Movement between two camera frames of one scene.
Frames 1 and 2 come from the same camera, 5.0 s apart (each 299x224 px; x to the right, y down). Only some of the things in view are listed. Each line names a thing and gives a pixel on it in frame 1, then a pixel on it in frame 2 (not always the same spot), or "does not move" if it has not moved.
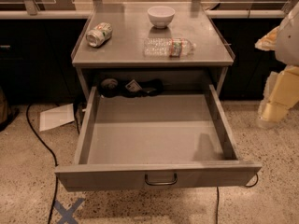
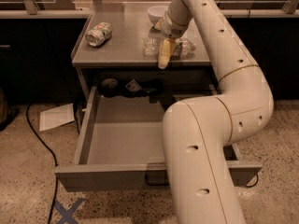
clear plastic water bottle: x=163 y=47 does not move
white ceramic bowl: x=161 y=16 does not move
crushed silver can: x=96 y=36 does not move
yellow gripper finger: x=267 y=43 to x=170 y=29
